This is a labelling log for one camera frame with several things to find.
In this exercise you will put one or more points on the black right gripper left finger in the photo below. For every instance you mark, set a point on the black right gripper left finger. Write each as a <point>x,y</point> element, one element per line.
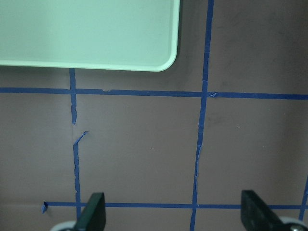
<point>93,217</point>

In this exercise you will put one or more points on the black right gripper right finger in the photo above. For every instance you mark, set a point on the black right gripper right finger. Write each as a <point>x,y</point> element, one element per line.
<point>257,216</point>

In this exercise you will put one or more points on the light green plastic tray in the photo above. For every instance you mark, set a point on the light green plastic tray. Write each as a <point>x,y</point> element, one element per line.
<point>130,35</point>

